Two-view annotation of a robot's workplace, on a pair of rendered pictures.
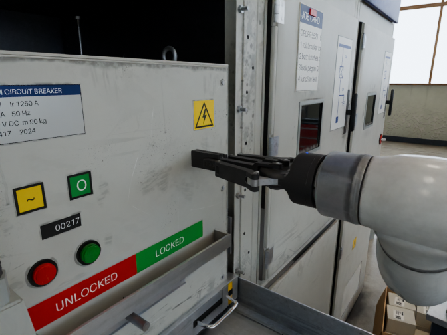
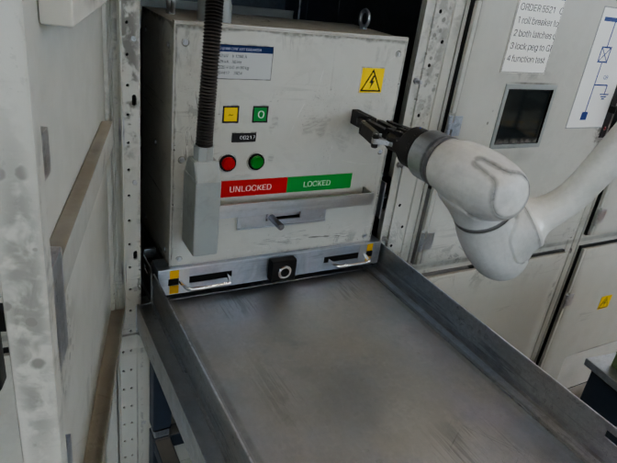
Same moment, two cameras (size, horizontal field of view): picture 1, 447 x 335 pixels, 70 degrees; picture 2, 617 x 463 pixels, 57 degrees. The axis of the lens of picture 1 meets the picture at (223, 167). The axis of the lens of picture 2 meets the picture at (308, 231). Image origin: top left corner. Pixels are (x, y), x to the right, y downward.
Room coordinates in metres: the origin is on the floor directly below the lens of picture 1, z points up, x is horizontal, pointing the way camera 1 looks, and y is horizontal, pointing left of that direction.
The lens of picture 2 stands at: (-0.55, -0.32, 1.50)
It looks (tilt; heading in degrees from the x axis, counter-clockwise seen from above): 25 degrees down; 22
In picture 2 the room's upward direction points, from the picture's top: 8 degrees clockwise
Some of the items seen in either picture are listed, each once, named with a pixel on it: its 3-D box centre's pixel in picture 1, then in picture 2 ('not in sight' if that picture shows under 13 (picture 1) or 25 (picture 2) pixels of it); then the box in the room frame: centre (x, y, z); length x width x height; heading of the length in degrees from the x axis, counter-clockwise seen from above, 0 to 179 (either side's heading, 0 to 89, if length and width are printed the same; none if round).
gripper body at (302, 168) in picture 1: (292, 176); (409, 144); (0.45, -0.10, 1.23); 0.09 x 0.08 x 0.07; 53
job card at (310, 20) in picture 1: (310, 50); (535, 27); (0.90, -0.23, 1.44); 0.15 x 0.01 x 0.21; 143
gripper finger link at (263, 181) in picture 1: (269, 180); (387, 142); (0.43, -0.06, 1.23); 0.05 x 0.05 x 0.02; 55
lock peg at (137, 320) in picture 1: (132, 313); (275, 217); (0.41, 0.14, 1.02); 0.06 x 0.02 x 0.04; 53
